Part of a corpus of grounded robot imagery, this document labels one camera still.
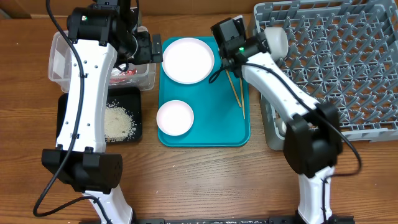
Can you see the white round plate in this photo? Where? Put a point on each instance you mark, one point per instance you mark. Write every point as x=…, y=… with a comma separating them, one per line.
x=188, y=61

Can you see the grey dishwasher rack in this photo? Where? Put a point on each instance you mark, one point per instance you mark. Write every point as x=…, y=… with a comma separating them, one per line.
x=344, y=52

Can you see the black tray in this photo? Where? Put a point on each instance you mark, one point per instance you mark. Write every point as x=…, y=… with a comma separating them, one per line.
x=130, y=99

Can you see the teal serving tray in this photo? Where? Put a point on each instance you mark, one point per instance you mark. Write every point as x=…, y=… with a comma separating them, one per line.
x=218, y=120

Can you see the spilled rice pile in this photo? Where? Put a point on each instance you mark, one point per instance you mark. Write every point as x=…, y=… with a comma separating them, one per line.
x=118, y=123

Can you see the grey bowl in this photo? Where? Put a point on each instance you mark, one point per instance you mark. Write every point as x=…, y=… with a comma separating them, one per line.
x=277, y=41

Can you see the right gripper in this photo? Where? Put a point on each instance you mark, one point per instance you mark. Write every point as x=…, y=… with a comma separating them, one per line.
x=230, y=66

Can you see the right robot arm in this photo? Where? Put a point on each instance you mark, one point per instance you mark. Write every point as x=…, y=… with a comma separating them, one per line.
x=312, y=139

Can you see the pink bowl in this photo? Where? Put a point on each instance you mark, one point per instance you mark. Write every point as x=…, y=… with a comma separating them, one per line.
x=175, y=118

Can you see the clear plastic bin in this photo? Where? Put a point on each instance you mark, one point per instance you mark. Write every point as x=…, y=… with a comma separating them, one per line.
x=60, y=68

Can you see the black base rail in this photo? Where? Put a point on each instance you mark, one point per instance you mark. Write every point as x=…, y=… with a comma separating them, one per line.
x=270, y=220

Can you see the long wooden chopstick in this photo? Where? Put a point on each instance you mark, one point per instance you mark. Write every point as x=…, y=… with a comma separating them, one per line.
x=242, y=97

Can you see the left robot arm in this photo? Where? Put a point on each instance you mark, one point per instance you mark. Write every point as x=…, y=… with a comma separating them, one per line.
x=102, y=37

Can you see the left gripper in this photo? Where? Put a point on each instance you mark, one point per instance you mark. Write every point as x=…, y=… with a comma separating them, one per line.
x=148, y=54

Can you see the red snack wrapper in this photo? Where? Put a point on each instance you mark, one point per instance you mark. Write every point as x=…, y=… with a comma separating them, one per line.
x=122, y=77

